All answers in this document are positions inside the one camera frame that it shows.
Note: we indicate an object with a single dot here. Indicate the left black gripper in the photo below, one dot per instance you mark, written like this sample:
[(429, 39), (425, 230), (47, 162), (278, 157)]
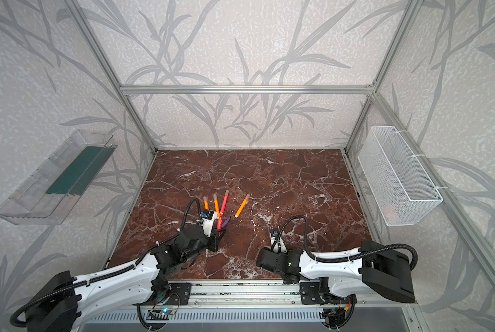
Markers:
[(213, 239)]

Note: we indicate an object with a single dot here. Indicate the orange highlighter pair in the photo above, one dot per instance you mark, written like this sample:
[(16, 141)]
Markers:
[(216, 204)]

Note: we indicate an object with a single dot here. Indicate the pink highlighter pair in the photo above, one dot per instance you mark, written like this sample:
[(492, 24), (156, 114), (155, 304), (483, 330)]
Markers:
[(224, 202)]

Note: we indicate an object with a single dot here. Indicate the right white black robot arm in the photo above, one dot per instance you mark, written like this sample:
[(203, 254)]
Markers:
[(338, 278)]

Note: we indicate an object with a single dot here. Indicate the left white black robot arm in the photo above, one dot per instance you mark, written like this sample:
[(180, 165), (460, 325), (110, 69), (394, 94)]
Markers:
[(65, 302)]

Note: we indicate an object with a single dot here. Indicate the purple highlighter pen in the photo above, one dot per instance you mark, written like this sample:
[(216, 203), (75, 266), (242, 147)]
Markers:
[(225, 223)]

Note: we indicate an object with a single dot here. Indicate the small green circuit board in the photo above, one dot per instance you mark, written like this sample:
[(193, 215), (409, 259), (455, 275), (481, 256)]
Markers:
[(161, 315)]

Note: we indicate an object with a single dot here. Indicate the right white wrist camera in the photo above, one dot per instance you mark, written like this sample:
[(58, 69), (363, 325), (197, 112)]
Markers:
[(277, 243)]

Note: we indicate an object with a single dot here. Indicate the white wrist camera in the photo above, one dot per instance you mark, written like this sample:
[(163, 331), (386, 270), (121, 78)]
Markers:
[(206, 221), (277, 243)]

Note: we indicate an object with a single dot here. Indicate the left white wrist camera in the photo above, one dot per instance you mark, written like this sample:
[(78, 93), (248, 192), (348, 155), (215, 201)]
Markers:
[(206, 221)]

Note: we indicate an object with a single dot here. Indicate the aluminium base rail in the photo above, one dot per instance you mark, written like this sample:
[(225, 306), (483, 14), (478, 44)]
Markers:
[(239, 294)]

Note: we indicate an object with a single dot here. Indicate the white wire mesh basket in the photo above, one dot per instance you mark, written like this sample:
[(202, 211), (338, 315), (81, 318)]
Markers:
[(403, 190)]

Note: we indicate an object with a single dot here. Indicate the clear plastic wall tray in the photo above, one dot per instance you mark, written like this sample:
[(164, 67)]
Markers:
[(51, 192)]

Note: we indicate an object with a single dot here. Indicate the aluminium frame crossbar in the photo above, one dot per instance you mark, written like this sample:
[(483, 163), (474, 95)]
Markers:
[(246, 89)]

